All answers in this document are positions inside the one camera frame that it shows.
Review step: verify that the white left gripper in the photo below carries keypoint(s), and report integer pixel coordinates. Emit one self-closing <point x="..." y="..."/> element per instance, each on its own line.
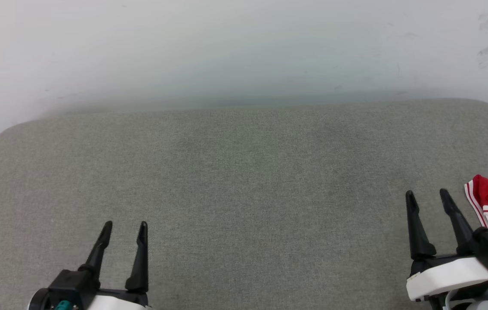
<point x="119" y="301"/>

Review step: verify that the grey fabric sofa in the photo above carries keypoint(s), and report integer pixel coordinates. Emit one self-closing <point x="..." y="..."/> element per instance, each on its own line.
<point x="244" y="193"/>

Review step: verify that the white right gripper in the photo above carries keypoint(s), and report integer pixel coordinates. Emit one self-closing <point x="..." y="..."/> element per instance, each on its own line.
<point x="450" y="275"/>

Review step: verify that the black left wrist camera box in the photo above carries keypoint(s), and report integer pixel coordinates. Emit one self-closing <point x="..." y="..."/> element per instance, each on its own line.
<point x="69" y="288"/>

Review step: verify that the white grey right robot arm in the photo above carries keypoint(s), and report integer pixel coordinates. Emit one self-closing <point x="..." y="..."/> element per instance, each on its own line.
<point x="476" y="301"/>

